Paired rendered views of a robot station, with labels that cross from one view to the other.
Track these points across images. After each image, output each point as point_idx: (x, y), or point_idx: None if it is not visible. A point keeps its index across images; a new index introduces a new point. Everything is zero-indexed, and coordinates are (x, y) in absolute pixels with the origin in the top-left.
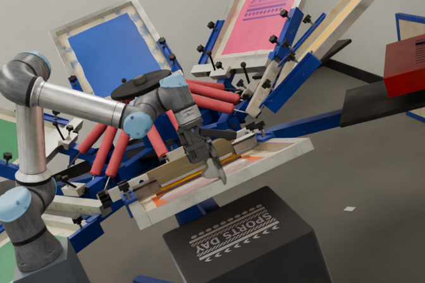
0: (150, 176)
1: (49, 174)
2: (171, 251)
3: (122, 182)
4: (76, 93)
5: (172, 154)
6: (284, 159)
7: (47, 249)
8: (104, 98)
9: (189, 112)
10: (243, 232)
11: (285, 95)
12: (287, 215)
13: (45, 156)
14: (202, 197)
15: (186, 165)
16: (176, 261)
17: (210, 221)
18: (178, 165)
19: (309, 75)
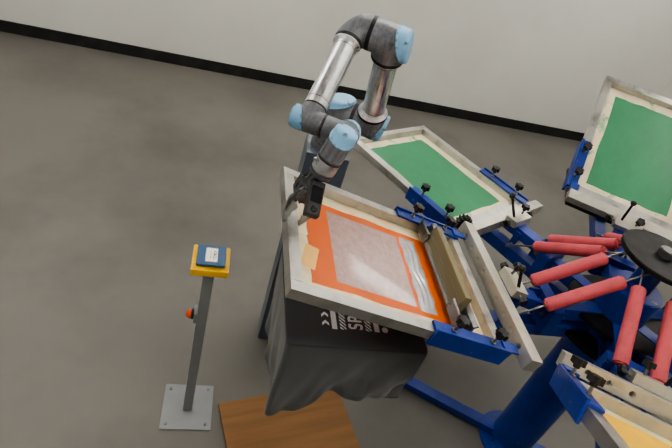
0: (433, 231)
1: (368, 120)
2: None
3: (447, 218)
4: (329, 64)
5: (504, 272)
6: (285, 269)
7: (320, 141)
8: (325, 84)
9: (314, 158)
10: None
11: (559, 387)
12: (340, 339)
13: (372, 106)
14: (282, 208)
15: (441, 260)
16: None
17: None
18: (440, 252)
19: (567, 410)
